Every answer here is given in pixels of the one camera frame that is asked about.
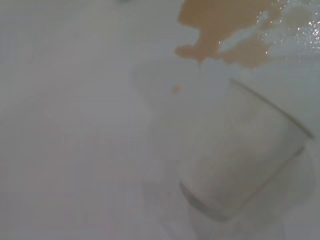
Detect white paper cup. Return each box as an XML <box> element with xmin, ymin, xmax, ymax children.
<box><xmin>178</xmin><ymin>78</ymin><xmax>315</xmax><ymax>223</ymax></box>

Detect brown water stain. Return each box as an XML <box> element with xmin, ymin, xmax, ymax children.
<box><xmin>173</xmin><ymin>0</ymin><xmax>320</xmax><ymax>70</ymax></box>

